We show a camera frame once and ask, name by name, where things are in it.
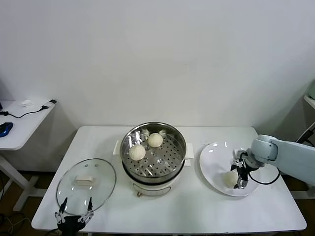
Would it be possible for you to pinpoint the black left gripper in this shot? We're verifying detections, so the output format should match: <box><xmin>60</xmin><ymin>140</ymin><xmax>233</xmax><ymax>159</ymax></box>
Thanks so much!
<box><xmin>54</xmin><ymin>196</ymin><xmax>95</xmax><ymax>236</ymax></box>

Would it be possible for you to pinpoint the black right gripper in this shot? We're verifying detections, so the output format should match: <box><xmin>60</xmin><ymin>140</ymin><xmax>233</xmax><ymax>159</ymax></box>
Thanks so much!
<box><xmin>230</xmin><ymin>159</ymin><xmax>250</xmax><ymax>190</ymax></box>

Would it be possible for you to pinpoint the white steamed baozi bun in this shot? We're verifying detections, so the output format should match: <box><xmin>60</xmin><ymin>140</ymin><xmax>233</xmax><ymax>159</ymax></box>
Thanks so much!
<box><xmin>223</xmin><ymin>171</ymin><xmax>239</xmax><ymax>189</ymax></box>
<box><xmin>147</xmin><ymin>133</ymin><xmax>163</xmax><ymax>148</ymax></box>
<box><xmin>129</xmin><ymin>144</ymin><xmax>147</xmax><ymax>162</ymax></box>

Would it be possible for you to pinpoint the glass lid with cream handle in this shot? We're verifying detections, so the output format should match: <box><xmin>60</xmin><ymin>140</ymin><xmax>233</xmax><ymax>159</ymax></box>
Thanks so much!
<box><xmin>56</xmin><ymin>158</ymin><xmax>117</xmax><ymax>215</ymax></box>

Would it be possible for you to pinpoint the steel perforated steamer basket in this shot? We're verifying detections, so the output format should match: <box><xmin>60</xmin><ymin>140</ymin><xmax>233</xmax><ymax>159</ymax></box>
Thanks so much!
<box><xmin>113</xmin><ymin>121</ymin><xmax>195</xmax><ymax>179</ymax></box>

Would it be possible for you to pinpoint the white oval plate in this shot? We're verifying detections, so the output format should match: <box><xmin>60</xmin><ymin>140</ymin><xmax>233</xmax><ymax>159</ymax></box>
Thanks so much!
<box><xmin>198</xmin><ymin>142</ymin><xmax>261</xmax><ymax>197</ymax></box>

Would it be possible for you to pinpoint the cream electric cooker pot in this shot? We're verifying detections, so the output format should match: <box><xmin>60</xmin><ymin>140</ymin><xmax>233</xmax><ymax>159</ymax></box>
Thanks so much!
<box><xmin>122</xmin><ymin>157</ymin><xmax>194</xmax><ymax>198</ymax></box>

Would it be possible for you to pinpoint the white side table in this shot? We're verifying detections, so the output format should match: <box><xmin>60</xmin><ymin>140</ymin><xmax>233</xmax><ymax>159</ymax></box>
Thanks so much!
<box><xmin>0</xmin><ymin>99</ymin><xmax>59</xmax><ymax>212</ymax></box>

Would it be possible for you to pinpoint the blue computer mouse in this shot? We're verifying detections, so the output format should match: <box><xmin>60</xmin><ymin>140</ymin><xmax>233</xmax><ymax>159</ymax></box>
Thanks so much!
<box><xmin>0</xmin><ymin>121</ymin><xmax>14</xmax><ymax>137</ymax></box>

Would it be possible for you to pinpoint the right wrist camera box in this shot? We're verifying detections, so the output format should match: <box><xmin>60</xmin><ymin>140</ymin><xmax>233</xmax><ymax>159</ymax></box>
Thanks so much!
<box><xmin>232</xmin><ymin>148</ymin><xmax>247</xmax><ymax>162</ymax></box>

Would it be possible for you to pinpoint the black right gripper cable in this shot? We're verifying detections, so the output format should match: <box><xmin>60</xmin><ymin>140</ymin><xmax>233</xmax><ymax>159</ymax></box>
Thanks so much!
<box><xmin>248</xmin><ymin>169</ymin><xmax>281</xmax><ymax>185</ymax></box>

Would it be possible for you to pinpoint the thin black desk cable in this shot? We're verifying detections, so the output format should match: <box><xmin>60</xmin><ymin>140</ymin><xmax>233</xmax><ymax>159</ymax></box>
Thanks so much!
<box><xmin>0</xmin><ymin>104</ymin><xmax>49</xmax><ymax>119</ymax></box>

